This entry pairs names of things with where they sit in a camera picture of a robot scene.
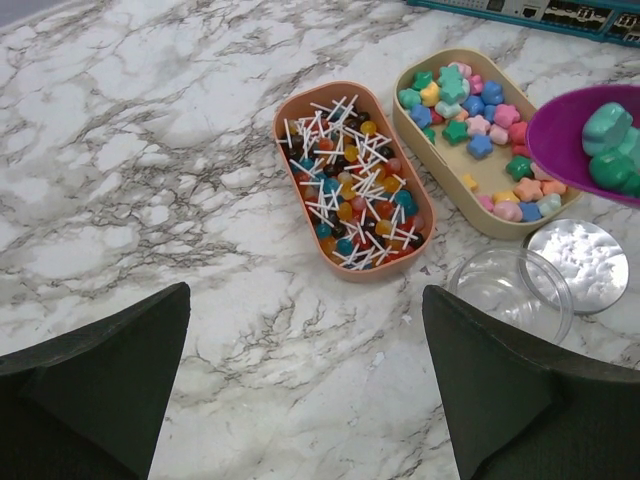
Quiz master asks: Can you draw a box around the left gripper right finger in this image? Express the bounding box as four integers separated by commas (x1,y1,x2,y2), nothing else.
422,285,639,479

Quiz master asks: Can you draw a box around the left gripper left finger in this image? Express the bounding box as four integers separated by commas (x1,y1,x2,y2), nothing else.
1,282,190,479

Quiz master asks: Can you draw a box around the clear round jar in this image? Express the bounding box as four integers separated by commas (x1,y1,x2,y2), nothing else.
448,247,574,345

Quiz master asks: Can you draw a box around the purple plastic scoop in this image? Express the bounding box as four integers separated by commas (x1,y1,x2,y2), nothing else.
526,84,639,209

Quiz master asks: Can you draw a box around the orange lollipop tray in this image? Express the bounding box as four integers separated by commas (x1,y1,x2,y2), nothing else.
273,81,436,283

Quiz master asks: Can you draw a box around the beige star candy tray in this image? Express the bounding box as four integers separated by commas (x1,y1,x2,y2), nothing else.
393,48,579,240

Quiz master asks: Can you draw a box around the dark teal network switch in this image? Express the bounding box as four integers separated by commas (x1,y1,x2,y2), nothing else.
408,0,639,47

